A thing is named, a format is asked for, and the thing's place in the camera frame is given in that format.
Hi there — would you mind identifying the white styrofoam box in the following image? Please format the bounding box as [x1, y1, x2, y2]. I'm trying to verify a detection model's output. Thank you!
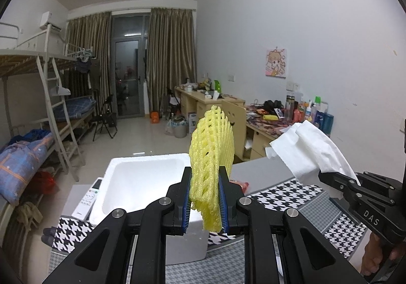
[89, 153, 209, 265]

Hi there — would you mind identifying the right brown curtain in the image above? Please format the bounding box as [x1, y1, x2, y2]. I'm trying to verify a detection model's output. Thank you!
[146, 8, 197, 112]

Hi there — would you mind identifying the white air conditioner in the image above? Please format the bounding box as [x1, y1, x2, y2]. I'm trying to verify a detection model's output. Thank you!
[39, 11, 63, 31]

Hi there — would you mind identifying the glass balcony door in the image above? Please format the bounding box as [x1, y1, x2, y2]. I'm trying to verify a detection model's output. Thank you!
[111, 13, 150, 118]

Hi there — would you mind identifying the right hand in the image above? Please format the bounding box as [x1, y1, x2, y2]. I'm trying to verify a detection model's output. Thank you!
[361, 233, 405, 276]

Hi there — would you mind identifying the anime girl wall picture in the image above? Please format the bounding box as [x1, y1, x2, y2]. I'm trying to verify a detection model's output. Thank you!
[265, 47, 287, 78]

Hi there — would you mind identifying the wooden smiley chair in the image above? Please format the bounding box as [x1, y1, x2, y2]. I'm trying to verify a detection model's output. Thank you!
[222, 100, 246, 161]

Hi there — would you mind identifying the metal bunk bed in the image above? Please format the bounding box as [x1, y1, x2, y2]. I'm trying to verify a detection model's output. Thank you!
[0, 21, 98, 240]

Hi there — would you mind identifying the blue canister on desk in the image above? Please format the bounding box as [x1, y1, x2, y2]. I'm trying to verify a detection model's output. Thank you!
[321, 113, 334, 136]

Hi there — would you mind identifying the blue plaid quilt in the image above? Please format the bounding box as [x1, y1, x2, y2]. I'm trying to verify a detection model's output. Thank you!
[1, 133, 54, 206]

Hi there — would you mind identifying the wooden desk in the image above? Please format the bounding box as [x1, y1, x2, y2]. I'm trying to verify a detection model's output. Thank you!
[175, 87, 290, 162]

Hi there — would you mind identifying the brown curtain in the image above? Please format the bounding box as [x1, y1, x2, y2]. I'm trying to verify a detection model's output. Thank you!
[146, 8, 197, 112]
[63, 12, 112, 110]

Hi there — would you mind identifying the black folding chair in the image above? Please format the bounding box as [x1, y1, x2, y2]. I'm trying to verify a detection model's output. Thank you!
[92, 94, 118, 141]

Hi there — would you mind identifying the white remote control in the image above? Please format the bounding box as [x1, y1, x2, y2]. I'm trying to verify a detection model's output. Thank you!
[72, 177, 103, 222]

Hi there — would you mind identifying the orange bucket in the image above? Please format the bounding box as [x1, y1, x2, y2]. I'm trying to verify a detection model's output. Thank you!
[150, 111, 160, 124]

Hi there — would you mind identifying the yellow foam fruit net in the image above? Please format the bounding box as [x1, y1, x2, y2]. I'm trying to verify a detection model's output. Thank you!
[189, 105, 235, 232]

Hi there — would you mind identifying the left brown curtain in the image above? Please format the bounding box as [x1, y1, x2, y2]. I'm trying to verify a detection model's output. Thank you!
[63, 12, 112, 110]

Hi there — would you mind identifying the white tissue paper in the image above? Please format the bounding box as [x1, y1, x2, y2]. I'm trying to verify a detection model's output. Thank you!
[270, 120, 359, 195]

